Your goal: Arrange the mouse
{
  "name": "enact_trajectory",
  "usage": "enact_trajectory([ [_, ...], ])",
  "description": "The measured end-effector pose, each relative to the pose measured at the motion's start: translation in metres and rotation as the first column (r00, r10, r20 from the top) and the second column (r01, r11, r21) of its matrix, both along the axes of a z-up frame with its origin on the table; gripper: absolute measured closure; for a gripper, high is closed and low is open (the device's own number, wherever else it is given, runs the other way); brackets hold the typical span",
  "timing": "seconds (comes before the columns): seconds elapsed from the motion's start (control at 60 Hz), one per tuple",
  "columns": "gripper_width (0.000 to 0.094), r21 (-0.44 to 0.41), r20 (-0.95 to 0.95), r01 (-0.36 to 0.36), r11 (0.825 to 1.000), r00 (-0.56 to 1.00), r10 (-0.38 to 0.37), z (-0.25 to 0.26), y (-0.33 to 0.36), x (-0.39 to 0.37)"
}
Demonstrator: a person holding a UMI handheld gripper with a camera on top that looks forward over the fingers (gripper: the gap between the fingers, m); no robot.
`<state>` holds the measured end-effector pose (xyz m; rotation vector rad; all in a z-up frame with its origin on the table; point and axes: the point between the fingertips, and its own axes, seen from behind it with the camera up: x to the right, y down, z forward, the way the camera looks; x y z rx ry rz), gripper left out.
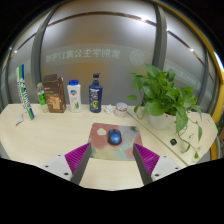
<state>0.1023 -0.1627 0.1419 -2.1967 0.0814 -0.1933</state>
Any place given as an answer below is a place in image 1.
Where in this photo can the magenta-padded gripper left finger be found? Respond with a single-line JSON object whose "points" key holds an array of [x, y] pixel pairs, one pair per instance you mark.
{"points": [[75, 160]]}

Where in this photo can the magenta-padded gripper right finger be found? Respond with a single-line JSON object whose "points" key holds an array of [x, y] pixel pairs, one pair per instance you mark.
{"points": [[149, 160]]}

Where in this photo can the blue computer mouse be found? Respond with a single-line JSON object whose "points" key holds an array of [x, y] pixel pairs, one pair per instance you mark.
{"points": [[114, 137]]}

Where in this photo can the colourful printed mouse pad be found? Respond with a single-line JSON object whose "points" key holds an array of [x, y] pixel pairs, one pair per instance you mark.
{"points": [[101, 143]]}

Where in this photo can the small black square object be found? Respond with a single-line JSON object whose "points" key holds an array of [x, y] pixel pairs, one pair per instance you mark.
{"points": [[173, 142]]}

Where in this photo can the crumpled white paper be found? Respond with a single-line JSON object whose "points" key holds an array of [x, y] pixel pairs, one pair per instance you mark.
{"points": [[109, 109]]}

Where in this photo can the white bottle blue cap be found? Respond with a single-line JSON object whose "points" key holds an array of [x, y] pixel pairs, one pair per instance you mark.
{"points": [[74, 96]]}

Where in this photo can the potted green plant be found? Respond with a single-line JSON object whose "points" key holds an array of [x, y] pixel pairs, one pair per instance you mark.
{"points": [[163, 96]]}

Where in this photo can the dark blue pump bottle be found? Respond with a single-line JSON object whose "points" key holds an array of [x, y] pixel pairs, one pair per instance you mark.
{"points": [[95, 96]]}

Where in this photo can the brown cardboard box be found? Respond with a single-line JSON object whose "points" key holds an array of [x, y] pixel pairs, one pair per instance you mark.
{"points": [[55, 95]]}

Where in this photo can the clear bottle green label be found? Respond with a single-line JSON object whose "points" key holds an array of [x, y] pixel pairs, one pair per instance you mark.
{"points": [[42, 98]]}

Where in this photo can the tall white shuttlecock tube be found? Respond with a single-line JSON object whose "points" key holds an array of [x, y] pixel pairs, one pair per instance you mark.
{"points": [[25, 95]]}

